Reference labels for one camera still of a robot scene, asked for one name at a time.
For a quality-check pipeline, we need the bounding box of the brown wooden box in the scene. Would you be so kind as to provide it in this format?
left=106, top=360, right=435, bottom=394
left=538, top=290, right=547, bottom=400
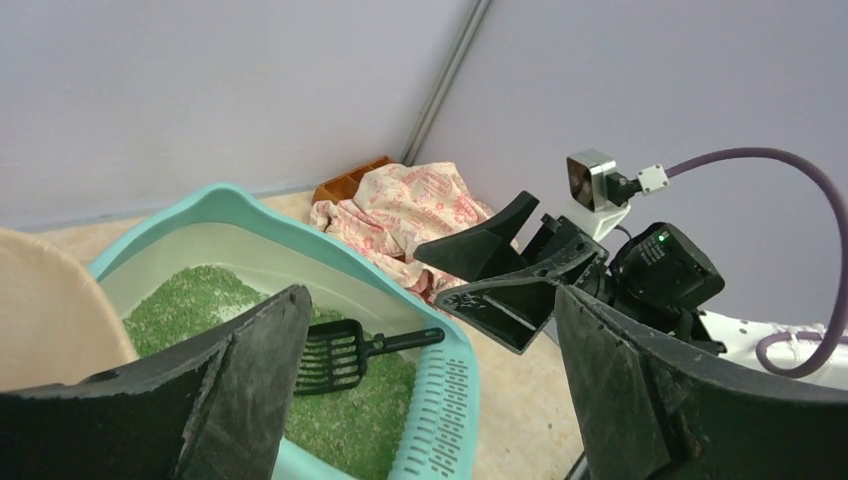
left=312, top=156, right=394, bottom=204

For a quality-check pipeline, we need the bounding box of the pink patterned cloth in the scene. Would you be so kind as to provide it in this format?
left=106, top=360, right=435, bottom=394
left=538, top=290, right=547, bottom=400
left=308, top=162, right=494, bottom=303

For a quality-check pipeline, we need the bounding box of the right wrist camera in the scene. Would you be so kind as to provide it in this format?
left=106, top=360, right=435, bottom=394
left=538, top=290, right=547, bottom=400
left=565, top=149, right=642, bottom=242

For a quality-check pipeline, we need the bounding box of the bin with beige bag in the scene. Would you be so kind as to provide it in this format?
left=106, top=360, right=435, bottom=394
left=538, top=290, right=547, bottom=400
left=1, top=228, right=139, bottom=392

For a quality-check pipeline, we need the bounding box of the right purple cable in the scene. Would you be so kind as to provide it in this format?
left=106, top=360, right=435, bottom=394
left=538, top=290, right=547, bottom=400
left=637, top=146, right=848, bottom=380

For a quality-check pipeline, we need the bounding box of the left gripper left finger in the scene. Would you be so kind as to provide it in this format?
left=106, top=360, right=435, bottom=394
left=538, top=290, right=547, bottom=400
left=1, top=285, right=312, bottom=479

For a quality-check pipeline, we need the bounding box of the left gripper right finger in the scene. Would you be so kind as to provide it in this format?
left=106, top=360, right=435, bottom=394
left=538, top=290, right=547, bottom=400
left=555, top=287, right=847, bottom=479

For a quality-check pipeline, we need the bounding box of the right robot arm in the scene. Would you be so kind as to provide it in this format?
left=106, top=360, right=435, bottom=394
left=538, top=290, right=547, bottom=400
left=414, top=192, right=847, bottom=388

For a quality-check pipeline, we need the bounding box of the black litter scoop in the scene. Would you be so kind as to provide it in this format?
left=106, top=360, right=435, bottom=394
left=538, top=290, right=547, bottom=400
left=294, top=319, right=445, bottom=396

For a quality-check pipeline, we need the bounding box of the teal litter box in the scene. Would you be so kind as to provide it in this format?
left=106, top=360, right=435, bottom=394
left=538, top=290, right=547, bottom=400
left=86, top=183, right=482, bottom=480

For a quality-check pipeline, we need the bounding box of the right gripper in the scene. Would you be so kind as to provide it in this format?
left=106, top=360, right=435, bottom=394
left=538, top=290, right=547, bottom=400
left=413, top=191, right=609, bottom=355

